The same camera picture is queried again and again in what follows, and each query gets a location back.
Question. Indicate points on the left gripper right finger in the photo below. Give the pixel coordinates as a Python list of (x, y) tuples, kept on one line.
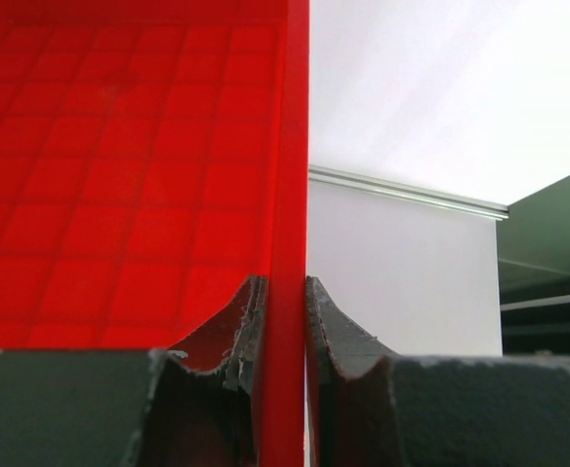
[(370, 406)]

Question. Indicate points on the green cabinet outside enclosure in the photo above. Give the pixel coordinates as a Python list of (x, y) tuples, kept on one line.
[(534, 273)]

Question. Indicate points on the aluminium top frame bar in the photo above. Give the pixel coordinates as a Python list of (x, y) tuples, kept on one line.
[(379, 187)]

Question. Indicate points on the red plastic tray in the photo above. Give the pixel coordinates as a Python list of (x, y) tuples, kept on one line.
[(153, 155)]

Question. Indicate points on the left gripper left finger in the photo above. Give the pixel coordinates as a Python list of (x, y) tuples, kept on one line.
[(196, 403)]

